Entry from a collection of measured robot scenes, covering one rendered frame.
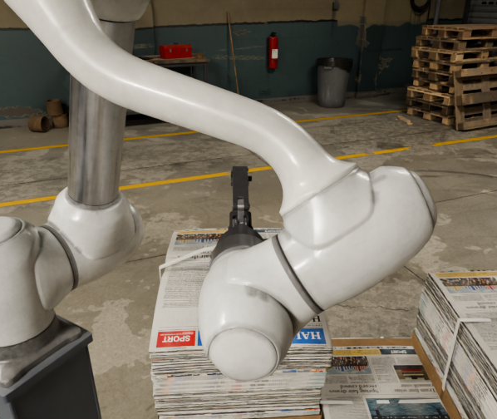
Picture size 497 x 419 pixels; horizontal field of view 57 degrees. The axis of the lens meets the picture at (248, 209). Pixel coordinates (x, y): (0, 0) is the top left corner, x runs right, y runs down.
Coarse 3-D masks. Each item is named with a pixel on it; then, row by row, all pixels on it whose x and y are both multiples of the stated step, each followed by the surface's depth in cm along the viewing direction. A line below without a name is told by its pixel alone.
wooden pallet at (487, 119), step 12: (456, 72) 609; (468, 72) 609; (480, 72) 619; (492, 72) 628; (456, 84) 616; (468, 84) 628; (480, 84) 638; (492, 84) 648; (456, 96) 616; (468, 96) 613; (480, 96) 623; (492, 96) 633; (456, 108) 620; (468, 108) 632; (480, 108) 642; (492, 108) 652; (456, 120) 623; (468, 120) 635; (480, 120) 628; (492, 120) 637
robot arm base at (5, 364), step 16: (48, 336) 92; (64, 336) 95; (80, 336) 97; (0, 352) 86; (16, 352) 87; (32, 352) 89; (48, 352) 91; (0, 368) 86; (16, 368) 86; (0, 384) 84
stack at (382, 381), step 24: (336, 360) 115; (360, 360) 115; (384, 360) 114; (408, 360) 114; (336, 384) 108; (360, 384) 107; (384, 384) 107; (408, 384) 107; (432, 384) 107; (336, 408) 101; (360, 408) 101; (384, 408) 101; (408, 408) 101; (432, 408) 101
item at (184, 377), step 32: (160, 288) 80; (192, 288) 80; (160, 320) 74; (192, 320) 74; (320, 320) 74; (160, 352) 69; (192, 352) 69; (288, 352) 70; (320, 352) 71; (160, 384) 74; (192, 384) 74; (224, 384) 75; (256, 384) 75; (288, 384) 76; (320, 384) 76; (160, 416) 78; (192, 416) 78; (224, 416) 79; (256, 416) 80; (288, 416) 80
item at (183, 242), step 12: (264, 228) 105; (276, 228) 106; (180, 240) 97; (192, 240) 97; (204, 240) 97; (216, 240) 97; (264, 240) 98; (168, 252) 92; (180, 252) 92; (204, 252) 92
